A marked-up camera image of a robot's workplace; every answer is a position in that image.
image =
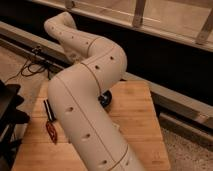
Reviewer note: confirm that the dark ceramic bowl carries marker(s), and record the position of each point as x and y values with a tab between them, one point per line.
105	98

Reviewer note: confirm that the black white striped block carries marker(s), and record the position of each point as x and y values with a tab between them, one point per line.
49	112

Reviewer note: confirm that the black chair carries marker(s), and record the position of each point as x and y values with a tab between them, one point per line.
10	116

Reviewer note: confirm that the metal floor rail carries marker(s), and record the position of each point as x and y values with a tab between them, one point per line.
192	109

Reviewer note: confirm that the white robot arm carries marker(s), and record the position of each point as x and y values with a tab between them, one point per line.
73	94

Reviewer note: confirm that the metal window frame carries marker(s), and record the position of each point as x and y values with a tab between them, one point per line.
188	22

